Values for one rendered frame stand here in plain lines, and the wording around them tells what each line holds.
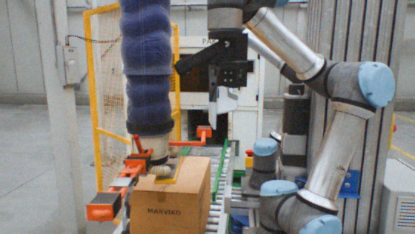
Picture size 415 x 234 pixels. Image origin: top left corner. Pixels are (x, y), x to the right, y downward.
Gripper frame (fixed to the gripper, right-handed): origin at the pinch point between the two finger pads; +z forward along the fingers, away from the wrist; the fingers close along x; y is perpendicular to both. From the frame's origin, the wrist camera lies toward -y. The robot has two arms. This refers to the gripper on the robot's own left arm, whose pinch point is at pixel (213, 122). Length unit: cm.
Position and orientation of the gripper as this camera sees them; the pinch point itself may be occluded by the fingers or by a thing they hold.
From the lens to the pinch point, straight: 65.7
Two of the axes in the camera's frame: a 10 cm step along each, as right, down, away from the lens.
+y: 9.9, 0.2, -1.1
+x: 1.2, -1.9, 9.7
